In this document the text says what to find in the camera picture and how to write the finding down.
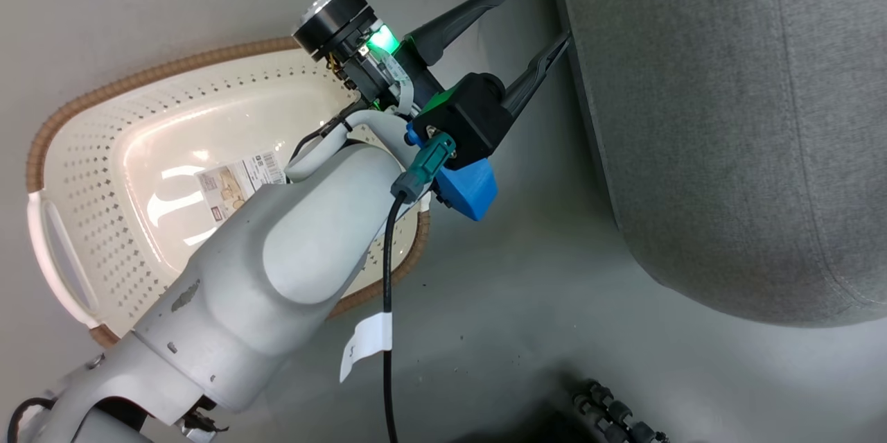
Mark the left wrist camera blue mount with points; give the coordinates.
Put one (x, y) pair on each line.
(471, 124)

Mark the black roller base wheel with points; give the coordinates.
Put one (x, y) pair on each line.
(613, 412)

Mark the cream perforated laundry basket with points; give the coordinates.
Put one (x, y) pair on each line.
(104, 172)

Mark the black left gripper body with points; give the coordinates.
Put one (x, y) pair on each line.
(339, 20)

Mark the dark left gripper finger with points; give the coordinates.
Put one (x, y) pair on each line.
(457, 16)
(533, 72)

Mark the paper product label sticker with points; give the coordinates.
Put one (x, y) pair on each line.
(232, 183)

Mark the grey fabric sofa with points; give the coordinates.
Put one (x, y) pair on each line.
(727, 117)

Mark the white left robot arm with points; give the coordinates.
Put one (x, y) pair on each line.
(277, 256)

